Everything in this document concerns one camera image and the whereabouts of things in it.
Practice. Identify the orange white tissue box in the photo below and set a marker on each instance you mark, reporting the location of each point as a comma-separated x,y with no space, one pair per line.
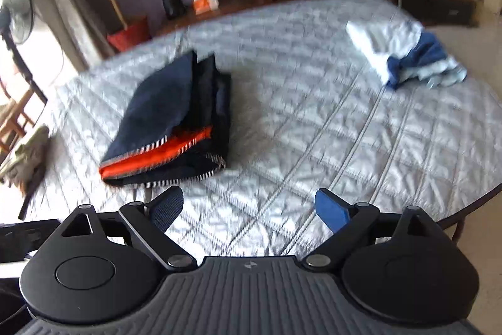
204,1

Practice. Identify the white folded cloth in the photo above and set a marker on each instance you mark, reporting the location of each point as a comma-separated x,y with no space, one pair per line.
376,40

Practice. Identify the black orange zippered garment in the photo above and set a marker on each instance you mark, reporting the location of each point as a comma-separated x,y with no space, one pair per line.
157,103

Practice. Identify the blue folded cloth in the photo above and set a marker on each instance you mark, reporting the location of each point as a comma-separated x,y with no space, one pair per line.
423,52

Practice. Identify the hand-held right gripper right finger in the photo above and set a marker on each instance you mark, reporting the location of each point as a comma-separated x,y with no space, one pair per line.
331,211

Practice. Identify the black standing fan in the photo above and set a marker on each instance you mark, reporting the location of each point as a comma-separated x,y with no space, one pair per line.
17,9

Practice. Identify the red plant pot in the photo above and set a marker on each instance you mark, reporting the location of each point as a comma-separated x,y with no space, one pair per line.
129,36

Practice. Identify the wooden chair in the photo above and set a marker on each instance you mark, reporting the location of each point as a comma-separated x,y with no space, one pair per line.
19,111

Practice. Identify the beige folded clothes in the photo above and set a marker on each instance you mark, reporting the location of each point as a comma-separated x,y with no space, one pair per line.
23,154

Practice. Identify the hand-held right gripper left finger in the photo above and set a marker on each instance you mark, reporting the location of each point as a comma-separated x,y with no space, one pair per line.
168,207

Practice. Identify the light blue cloth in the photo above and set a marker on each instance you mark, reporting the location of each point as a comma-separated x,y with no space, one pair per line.
447,74

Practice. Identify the silver quilted blanket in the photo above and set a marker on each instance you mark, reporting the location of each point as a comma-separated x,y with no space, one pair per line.
313,123

